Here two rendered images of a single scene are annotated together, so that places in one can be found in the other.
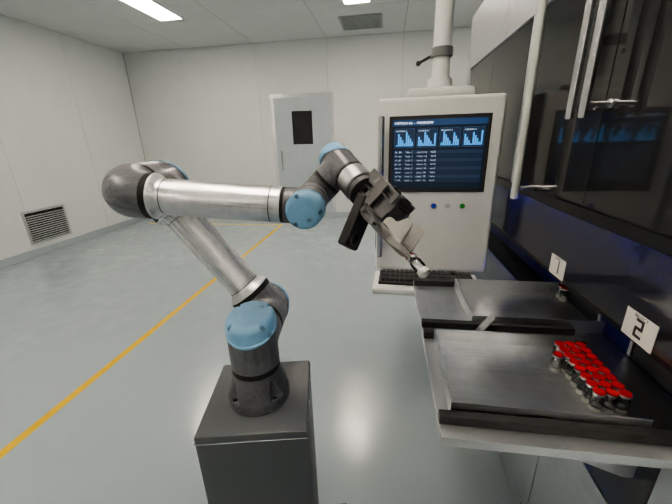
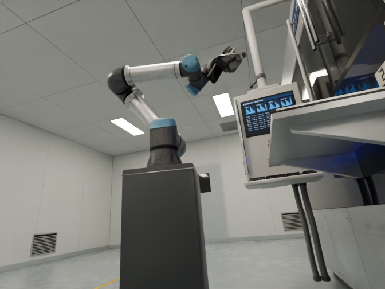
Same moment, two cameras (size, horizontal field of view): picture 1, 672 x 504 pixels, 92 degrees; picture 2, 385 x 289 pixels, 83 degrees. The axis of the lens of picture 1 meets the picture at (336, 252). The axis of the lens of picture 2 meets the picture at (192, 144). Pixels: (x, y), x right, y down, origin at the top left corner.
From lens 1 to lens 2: 0.81 m
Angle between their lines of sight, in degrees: 39
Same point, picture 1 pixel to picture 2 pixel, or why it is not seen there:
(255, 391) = (162, 153)
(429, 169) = (267, 121)
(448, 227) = not seen: hidden behind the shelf
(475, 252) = not seen: hidden behind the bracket
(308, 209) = (191, 58)
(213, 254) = (148, 111)
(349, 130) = (232, 181)
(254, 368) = (162, 139)
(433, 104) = (260, 93)
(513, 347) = not seen: hidden behind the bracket
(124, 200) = (116, 71)
